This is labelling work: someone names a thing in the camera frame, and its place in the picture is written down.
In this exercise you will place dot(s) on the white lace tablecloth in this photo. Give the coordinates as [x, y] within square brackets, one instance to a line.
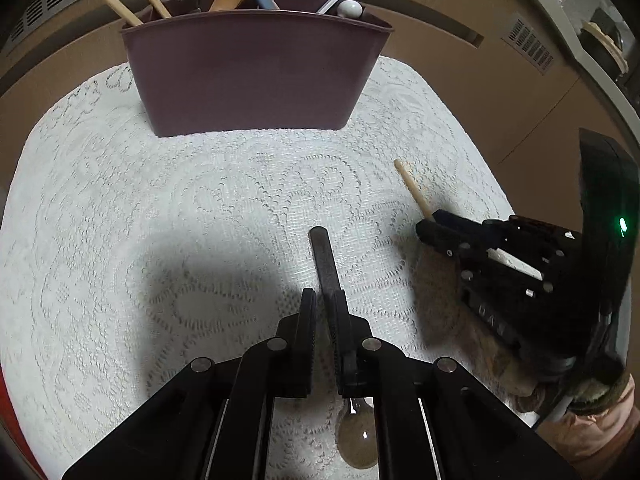
[124, 256]

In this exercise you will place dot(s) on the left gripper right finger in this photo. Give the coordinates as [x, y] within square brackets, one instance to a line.
[365, 365]

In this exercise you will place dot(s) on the white utensil handle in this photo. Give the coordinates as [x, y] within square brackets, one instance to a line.
[327, 6]

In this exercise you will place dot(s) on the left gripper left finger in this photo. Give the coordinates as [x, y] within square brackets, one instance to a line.
[281, 366]

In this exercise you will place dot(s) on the white ball-top utensil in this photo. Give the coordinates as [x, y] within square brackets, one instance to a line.
[350, 9]

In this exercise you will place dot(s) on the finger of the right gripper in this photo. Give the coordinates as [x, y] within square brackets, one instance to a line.
[425, 230]
[452, 229]

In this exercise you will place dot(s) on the purple plastic utensil holder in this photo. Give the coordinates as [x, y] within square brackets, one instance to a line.
[289, 68]

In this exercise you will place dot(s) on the right hand brown glove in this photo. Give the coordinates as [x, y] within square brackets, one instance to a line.
[599, 444]

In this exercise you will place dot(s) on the black pot on counter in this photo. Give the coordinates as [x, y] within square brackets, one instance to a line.
[601, 39]

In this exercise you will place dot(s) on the small side ventilation grille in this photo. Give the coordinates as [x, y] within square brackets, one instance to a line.
[523, 38]

